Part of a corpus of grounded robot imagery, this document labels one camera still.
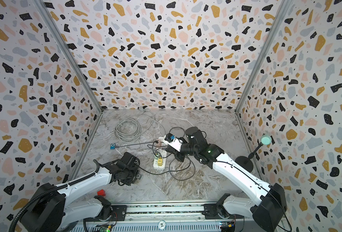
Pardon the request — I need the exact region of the dark grey yellow-plug cable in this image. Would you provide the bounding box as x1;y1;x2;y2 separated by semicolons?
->
162;127;196;182

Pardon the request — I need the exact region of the pink USB charger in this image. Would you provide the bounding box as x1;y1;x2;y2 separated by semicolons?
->
155;140;162;147

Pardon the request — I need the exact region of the white power strip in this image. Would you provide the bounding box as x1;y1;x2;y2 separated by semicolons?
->
152;137;168;172

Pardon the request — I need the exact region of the yellow USB charger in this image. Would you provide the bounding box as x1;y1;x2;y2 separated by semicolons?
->
157;157;163;166

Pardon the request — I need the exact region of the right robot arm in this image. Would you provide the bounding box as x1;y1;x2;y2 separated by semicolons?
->
163;127;288;232

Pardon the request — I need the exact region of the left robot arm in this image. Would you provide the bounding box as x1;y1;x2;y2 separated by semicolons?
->
9;152;140;232

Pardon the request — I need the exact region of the red cube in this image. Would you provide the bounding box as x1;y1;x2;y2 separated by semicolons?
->
97;189;106;197

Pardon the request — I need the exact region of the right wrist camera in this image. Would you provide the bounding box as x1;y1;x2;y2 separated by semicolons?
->
163;133;183;152

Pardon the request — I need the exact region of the grey power strip cable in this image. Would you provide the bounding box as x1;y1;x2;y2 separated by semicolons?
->
114;109;167;143

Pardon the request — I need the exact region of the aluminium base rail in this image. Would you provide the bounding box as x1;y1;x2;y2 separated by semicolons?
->
59;199;263;232

